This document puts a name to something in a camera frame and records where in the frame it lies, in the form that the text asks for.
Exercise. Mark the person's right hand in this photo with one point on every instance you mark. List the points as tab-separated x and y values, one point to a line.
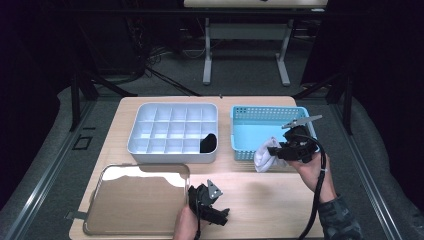
315	176

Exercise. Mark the aluminium floor rail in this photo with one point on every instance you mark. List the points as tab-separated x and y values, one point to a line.
366	180
50	173

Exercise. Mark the white compartment organizer box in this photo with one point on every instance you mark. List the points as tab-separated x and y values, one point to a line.
166	130

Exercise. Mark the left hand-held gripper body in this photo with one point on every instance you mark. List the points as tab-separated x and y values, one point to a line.
203	198

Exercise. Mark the desk with white legs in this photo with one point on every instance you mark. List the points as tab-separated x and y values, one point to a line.
246	31

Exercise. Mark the black horizontal frame bar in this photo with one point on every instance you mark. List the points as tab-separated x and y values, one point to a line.
133	12

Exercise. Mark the black metal stand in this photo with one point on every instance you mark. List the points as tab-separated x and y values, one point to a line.
76	100
348	100

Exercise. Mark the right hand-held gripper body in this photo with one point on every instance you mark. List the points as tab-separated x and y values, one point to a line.
300	148

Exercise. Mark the white sock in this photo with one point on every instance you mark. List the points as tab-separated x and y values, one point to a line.
263	158

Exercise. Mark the black sock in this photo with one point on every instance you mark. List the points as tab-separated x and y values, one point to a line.
208	144

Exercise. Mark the person's left hand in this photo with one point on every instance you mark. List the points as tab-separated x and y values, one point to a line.
188	226

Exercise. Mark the blue perforated plastic basket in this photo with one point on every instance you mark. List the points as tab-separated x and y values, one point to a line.
256	133

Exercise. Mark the grey tape tab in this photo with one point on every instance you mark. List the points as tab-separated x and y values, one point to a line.
76	215

